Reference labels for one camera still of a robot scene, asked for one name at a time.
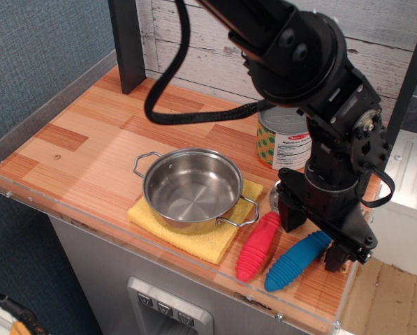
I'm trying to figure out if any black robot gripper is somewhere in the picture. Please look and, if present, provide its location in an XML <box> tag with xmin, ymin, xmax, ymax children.
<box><xmin>278</xmin><ymin>167</ymin><xmax>378</xmax><ymax>271</ymax></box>

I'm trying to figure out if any blue handled metal fork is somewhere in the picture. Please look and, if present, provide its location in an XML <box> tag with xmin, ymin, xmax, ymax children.
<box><xmin>264</xmin><ymin>230</ymin><xmax>332</xmax><ymax>292</ymax></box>

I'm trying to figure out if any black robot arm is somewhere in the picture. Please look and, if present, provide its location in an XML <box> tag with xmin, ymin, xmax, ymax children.
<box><xmin>204</xmin><ymin>1</ymin><xmax>394</xmax><ymax>271</ymax></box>

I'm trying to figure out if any white cabinet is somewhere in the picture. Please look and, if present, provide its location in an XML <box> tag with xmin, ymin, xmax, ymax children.
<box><xmin>370</xmin><ymin>131</ymin><xmax>417</xmax><ymax>275</ymax></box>

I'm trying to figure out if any toy food can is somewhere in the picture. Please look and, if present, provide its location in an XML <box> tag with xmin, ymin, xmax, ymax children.
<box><xmin>256</xmin><ymin>107</ymin><xmax>312</xmax><ymax>170</ymax></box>

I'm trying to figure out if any yellow cloth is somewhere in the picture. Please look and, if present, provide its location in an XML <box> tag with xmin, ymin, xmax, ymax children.
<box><xmin>126</xmin><ymin>178</ymin><xmax>264</xmax><ymax>265</ymax></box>

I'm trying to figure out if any stainless steel pot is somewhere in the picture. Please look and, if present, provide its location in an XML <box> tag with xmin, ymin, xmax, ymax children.
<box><xmin>133</xmin><ymin>148</ymin><xmax>260</xmax><ymax>235</ymax></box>

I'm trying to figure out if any silver dispenser panel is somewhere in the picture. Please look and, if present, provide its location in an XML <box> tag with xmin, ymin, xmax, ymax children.
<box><xmin>127</xmin><ymin>276</ymin><xmax>214</xmax><ymax>334</ymax></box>

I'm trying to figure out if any grey toy kitchen cabinet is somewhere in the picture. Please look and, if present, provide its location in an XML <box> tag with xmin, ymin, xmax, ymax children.
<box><xmin>50</xmin><ymin>217</ymin><xmax>330</xmax><ymax>334</ymax></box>

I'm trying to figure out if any orange cloth object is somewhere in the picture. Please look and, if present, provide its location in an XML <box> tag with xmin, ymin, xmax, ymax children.
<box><xmin>9</xmin><ymin>321</ymin><xmax>31</xmax><ymax>335</ymax></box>

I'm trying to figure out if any red handled metal spoon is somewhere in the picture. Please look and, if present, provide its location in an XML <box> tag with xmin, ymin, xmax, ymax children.
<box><xmin>235</xmin><ymin>181</ymin><xmax>281</xmax><ymax>282</ymax></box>

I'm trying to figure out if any dark grey right post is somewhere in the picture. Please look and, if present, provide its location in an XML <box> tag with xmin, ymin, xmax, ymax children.
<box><xmin>383</xmin><ymin>41</ymin><xmax>417</xmax><ymax>168</ymax></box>

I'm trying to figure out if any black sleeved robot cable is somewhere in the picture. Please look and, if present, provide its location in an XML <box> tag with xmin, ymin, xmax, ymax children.
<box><xmin>143</xmin><ymin>0</ymin><xmax>275</xmax><ymax>126</ymax></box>

